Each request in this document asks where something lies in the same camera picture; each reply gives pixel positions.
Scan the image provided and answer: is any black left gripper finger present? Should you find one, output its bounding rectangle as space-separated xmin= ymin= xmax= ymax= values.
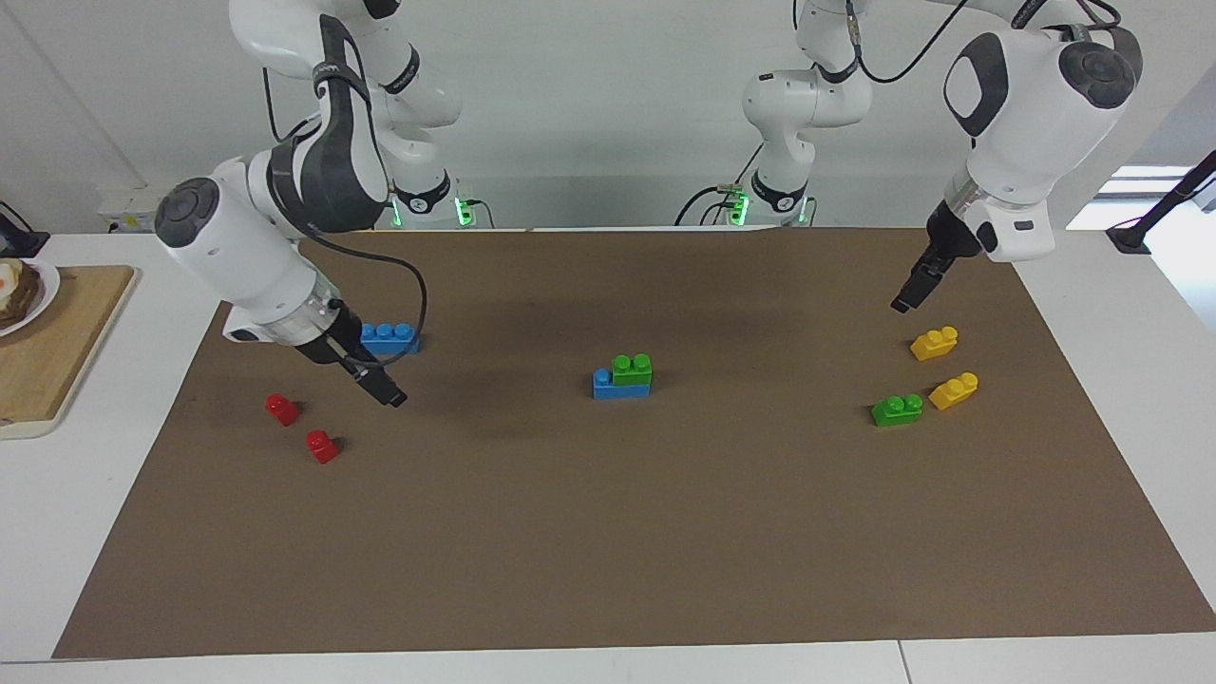
xmin=902 ymin=262 xmax=953 ymax=314
xmin=890 ymin=255 xmax=939 ymax=314

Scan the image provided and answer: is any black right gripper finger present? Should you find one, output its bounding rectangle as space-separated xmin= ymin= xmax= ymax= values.
xmin=352 ymin=370 xmax=402 ymax=409
xmin=364 ymin=355 xmax=409 ymax=407

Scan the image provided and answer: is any blue three-stud brick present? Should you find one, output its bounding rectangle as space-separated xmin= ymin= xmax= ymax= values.
xmin=360 ymin=322 xmax=422 ymax=358
xmin=592 ymin=368 xmax=656 ymax=401

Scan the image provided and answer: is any yellow toy brick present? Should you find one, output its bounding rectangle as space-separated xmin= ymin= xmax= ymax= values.
xmin=909 ymin=326 xmax=960 ymax=363
xmin=927 ymin=371 xmax=980 ymax=412

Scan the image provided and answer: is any green brick with stickers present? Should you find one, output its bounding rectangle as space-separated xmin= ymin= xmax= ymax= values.
xmin=870 ymin=393 xmax=925 ymax=428

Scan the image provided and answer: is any brown table mat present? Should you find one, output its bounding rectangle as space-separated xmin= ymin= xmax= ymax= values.
xmin=51 ymin=227 xmax=1216 ymax=659

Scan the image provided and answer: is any wooden cutting board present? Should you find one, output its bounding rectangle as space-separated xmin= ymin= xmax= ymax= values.
xmin=0 ymin=264 xmax=140 ymax=441

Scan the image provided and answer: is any white plate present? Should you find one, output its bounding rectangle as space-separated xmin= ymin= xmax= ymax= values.
xmin=0 ymin=257 xmax=62 ymax=339

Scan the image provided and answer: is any toast with egg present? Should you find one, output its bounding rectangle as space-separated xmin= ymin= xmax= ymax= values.
xmin=0 ymin=260 xmax=45 ymax=332

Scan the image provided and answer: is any black device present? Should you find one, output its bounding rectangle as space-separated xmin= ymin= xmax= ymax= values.
xmin=0 ymin=201 xmax=51 ymax=260

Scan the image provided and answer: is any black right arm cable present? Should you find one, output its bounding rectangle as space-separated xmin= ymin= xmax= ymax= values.
xmin=261 ymin=65 xmax=429 ymax=358

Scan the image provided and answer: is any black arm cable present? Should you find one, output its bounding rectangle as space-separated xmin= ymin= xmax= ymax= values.
xmin=261 ymin=65 xmax=429 ymax=358
xmin=844 ymin=0 xmax=1124 ymax=86

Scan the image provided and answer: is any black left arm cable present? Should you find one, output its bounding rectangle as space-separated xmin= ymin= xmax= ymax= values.
xmin=844 ymin=0 xmax=1124 ymax=86

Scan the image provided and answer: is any white wall socket box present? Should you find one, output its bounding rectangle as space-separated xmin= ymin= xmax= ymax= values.
xmin=95 ymin=187 xmax=159 ymax=235

